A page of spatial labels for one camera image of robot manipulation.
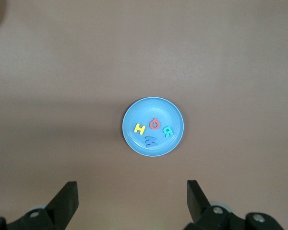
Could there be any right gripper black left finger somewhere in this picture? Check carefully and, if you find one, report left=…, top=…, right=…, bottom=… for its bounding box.
left=0, top=181, right=79, bottom=230

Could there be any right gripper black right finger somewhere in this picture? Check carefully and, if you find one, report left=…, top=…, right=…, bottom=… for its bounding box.
left=182, top=179, right=287, bottom=230

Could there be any blue foam uppercase M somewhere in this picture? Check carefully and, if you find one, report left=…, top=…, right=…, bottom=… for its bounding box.
left=144, top=136, right=158, bottom=148

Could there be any pink foam letter Q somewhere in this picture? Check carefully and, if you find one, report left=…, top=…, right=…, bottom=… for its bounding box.
left=148, top=117, right=161, bottom=130

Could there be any yellow foam uppercase H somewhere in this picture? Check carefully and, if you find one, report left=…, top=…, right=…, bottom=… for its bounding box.
left=133, top=123, right=145, bottom=135

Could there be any blue plate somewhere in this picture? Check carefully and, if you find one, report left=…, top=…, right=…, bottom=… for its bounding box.
left=121, top=96, right=185, bottom=158

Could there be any brown table cover sheet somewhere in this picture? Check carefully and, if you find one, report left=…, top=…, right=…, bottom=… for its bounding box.
left=0, top=0, right=288, bottom=230

